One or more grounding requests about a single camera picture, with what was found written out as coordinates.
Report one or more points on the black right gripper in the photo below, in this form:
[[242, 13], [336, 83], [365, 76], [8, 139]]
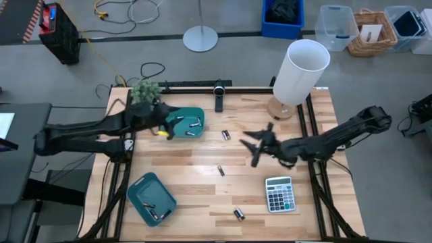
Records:
[[271, 145]]

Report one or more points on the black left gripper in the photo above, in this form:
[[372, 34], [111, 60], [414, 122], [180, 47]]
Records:
[[148, 116]]

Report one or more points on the silver black Energizer battery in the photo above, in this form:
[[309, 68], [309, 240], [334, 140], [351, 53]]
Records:
[[194, 124], [199, 121], [179, 117], [190, 133]]

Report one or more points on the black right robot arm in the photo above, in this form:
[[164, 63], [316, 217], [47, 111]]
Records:
[[337, 138]]

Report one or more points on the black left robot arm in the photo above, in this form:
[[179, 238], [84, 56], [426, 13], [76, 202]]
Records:
[[84, 131]]

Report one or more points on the teal plastic bin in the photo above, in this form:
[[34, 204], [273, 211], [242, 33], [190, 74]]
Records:
[[187, 128], [152, 192]]

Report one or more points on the green succulent in white pot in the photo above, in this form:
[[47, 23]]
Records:
[[146, 91]]

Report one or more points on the white grey desk calculator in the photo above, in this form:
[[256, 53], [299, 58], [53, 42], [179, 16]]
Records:
[[280, 194]]

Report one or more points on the black AA battery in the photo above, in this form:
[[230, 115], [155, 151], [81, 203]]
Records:
[[239, 214]]

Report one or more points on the white shade wooden lamp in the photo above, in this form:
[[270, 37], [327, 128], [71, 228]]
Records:
[[300, 71]]

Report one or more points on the grey round base pole stand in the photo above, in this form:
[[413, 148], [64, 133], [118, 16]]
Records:
[[200, 38]]

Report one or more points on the blue plastic bin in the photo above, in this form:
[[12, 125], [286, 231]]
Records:
[[283, 30]]

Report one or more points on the black cloth bundle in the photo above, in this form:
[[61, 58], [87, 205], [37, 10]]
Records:
[[281, 10]]

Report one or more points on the clear plastic storage bin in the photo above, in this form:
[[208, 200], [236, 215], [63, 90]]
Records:
[[400, 42], [426, 44], [335, 30]]

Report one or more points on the black case with red top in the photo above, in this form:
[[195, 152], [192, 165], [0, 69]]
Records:
[[60, 33]]

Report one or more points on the wicker basket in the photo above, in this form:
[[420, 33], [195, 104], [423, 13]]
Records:
[[371, 47]]

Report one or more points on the black desk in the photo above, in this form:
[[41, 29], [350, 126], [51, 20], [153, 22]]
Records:
[[23, 152]]

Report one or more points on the white card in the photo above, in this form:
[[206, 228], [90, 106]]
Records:
[[370, 33]]

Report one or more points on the white paper sheet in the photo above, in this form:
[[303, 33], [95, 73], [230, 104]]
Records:
[[6, 125]]

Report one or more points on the black mat with hazard stripes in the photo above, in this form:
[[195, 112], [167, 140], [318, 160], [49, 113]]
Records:
[[17, 20]]

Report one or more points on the dark tablet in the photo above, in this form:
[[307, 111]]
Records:
[[408, 23]]

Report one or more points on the black aluminium table frame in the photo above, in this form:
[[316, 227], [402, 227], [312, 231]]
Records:
[[189, 90]]

